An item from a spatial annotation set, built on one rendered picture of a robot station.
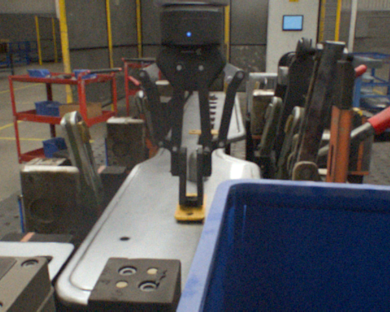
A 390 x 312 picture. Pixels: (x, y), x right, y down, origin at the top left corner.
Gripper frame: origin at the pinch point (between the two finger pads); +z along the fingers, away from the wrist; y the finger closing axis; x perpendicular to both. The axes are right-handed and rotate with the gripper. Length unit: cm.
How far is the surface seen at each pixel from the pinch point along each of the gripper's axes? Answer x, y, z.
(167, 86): -102, 16, 0
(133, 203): -1.6, 8.1, 4.6
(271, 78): -76, -18, -5
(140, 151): -37.8, 14.2, 7.3
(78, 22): -524, 189, -34
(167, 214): 2.0, 3.0, 4.6
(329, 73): 1.9, -15.9, -13.3
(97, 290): 31.0, 3.2, -3.2
